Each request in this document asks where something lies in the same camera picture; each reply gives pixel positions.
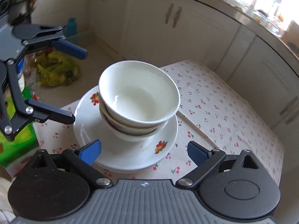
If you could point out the white bowl plain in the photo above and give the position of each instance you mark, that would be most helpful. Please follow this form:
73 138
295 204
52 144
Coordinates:
138 94

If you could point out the kitchen countertop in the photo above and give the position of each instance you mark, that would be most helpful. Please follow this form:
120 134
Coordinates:
289 57

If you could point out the green box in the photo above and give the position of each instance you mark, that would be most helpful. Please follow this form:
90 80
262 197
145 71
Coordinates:
24 142

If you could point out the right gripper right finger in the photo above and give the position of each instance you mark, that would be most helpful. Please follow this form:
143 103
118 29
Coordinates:
207 162

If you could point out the yellow plastic bag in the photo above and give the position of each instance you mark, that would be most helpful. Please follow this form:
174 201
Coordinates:
56 69

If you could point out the cherry print tablecloth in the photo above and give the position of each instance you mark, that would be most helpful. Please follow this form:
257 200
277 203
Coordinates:
210 113

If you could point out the teal bottle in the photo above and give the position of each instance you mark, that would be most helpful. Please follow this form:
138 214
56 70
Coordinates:
71 27

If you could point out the small white bowl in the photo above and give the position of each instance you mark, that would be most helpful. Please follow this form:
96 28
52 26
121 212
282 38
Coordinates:
130 130

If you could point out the white kitchen cabinets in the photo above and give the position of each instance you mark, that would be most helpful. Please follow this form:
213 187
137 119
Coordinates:
167 31

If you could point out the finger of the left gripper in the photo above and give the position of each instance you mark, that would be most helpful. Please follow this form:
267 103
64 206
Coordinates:
43 112
70 49

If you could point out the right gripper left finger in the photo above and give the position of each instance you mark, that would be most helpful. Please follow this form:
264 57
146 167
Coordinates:
79 161

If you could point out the large white fruit-print plate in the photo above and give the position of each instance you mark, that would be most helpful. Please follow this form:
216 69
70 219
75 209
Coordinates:
120 152

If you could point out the white bowl pink flower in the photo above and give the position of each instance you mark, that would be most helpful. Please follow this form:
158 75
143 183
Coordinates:
132 138

